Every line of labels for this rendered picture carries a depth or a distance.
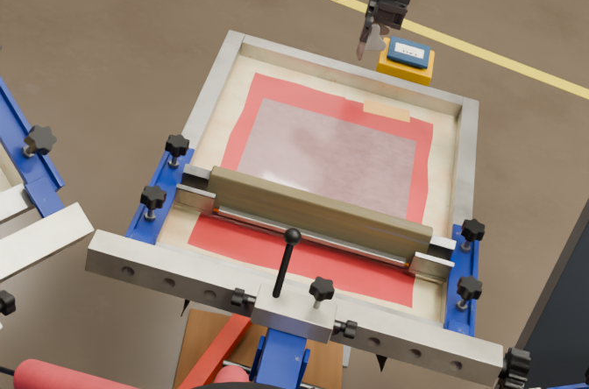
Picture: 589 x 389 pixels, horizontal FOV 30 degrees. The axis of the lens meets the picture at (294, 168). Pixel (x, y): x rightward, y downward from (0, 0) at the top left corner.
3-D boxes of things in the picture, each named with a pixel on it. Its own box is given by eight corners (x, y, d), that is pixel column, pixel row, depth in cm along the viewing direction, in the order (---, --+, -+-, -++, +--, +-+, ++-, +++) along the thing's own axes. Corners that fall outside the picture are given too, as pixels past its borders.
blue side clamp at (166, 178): (165, 166, 211) (170, 137, 207) (189, 173, 211) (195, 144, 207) (118, 266, 187) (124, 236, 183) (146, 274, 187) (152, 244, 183)
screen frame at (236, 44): (226, 43, 249) (229, 29, 247) (473, 114, 249) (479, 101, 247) (124, 265, 186) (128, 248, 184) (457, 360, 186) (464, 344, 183)
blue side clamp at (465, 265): (443, 246, 211) (454, 219, 207) (468, 253, 211) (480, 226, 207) (433, 357, 187) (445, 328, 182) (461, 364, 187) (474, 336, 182)
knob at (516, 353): (482, 363, 182) (497, 332, 178) (515, 372, 182) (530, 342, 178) (480, 396, 176) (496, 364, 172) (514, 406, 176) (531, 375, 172)
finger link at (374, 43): (379, 69, 237) (392, 29, 234) (353, 61, 237) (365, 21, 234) (379, 66, 240) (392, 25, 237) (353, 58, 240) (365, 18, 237)
